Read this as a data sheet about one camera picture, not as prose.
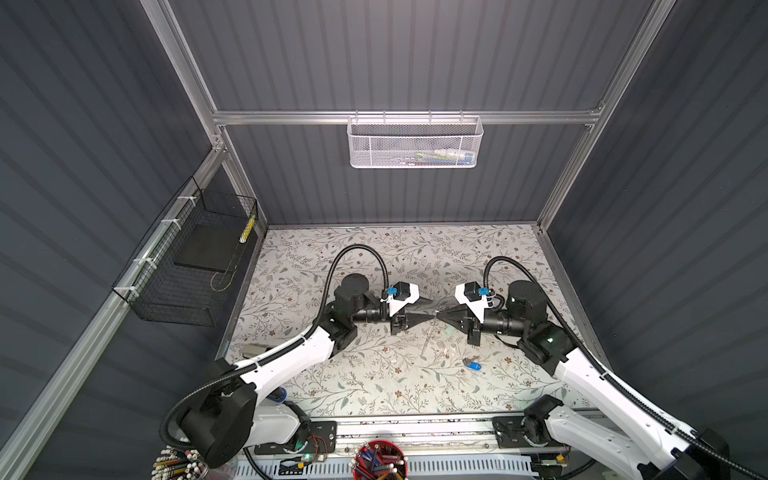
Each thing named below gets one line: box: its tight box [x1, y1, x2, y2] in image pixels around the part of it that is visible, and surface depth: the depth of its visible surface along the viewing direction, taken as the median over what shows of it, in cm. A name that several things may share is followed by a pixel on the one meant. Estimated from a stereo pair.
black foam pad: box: [174, 224, 243, 273], surface depth 76 cm
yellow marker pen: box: [238, 214, 256, 244], surface depth 83 cm
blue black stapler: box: [266, 386, 287, 402], surface depth 82 cm
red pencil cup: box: [351, 440, 408, 480], surface depth 61 cm
